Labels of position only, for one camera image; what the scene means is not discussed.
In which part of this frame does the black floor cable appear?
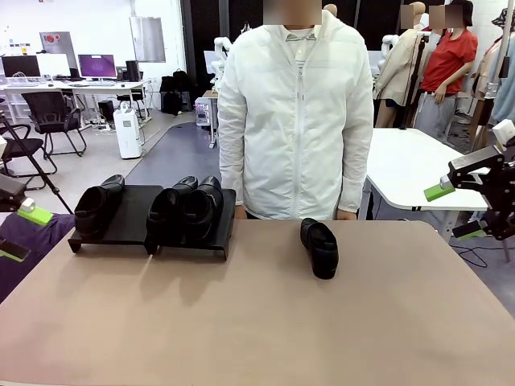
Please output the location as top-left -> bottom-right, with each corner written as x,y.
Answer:
450,240 -> 490,269

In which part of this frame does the black shoe stand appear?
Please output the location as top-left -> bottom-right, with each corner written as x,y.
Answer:
151,187 -> 237,263
68,184 -> 164,255

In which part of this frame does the mannequin in beige coat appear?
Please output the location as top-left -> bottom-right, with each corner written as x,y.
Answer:
374,2 -> 430,129

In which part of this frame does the grey poster with red dot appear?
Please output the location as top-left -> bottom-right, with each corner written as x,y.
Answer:
39,31 -> 80,72

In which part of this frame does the black mesh office chair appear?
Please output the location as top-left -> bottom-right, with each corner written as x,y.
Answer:
20,91 -> 88,158

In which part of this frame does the black leather loafer shoe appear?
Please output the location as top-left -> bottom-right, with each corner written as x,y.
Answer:
299,217 -> 339,281
145,175 -> 199,247
181,175 -> 225,247
73,174 -> 126,241

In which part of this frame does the black computer monitor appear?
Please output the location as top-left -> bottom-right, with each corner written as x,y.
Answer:
2,55 -> 42,80

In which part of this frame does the monitor with purple screen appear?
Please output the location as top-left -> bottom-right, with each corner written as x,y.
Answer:
77,54 -> 118,80

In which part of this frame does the person in white jacket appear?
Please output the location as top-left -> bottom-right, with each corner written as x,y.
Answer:
216,10 -> 375,221

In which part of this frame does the white dehumidifier unit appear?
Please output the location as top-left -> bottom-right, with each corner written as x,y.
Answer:
113,107 -> 143,160

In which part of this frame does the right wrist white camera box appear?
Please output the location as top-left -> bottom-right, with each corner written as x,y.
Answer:
491,119 -> 515,153

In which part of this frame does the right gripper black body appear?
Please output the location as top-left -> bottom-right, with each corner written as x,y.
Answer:
482,138 -> 515,234

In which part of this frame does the white monitor back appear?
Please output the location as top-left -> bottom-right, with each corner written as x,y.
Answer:
36,53 -> 72,78

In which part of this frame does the mannequin in tan clothes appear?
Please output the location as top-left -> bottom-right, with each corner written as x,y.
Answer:
470,35 -> 504,160

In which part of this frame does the black tripod stand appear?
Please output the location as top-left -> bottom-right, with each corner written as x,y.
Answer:
0,114 -> 76,216

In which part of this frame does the person in red shirt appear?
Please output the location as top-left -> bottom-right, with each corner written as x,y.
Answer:
414,0 -> 480,142

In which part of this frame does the silver wall panel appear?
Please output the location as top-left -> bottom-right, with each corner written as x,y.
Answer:
129,16 -> 167,64

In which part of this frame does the black backpack pile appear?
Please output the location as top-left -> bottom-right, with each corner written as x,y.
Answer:
159,68 -> 192,116

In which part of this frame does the person left forearm white sleeve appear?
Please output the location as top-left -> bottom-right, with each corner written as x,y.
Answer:
336,148 -> 369,214

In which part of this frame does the black box under desk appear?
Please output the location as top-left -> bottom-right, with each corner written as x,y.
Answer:
97,100 -> 116,122

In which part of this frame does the small wooden top stand table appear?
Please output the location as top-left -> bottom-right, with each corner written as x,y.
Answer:
200,90 -> 234,150

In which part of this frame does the white rounded table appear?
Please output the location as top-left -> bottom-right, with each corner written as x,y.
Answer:
356,127 -> 515,262

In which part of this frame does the white office desk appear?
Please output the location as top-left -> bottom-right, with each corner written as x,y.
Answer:
0,79 -> 152,125

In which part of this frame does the person right forearm white sleeve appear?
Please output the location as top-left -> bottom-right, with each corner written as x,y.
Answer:
217,132 -> 249,206

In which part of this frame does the grey blue garment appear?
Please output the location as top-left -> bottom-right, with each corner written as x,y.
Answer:
491,34 -> 515,128

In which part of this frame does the computer case with coloured lights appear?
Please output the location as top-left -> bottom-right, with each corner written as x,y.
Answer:
195,96 -> 220,128

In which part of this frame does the black camera tripod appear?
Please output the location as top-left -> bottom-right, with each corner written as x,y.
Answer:
400,34 -> 428,130

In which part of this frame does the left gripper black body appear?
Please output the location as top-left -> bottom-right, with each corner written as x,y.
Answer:
0,175 -> 26,213

